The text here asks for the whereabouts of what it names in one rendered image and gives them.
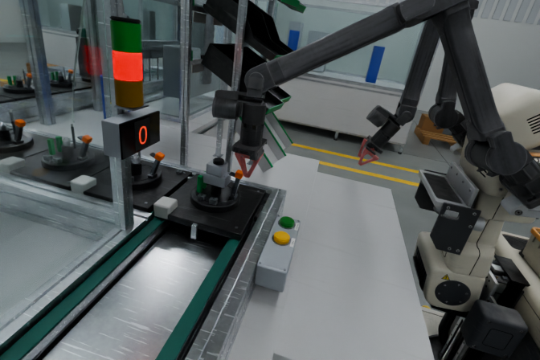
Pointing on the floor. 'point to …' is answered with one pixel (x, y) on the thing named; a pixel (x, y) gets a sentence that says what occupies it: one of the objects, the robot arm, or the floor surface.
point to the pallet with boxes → (426, 128)
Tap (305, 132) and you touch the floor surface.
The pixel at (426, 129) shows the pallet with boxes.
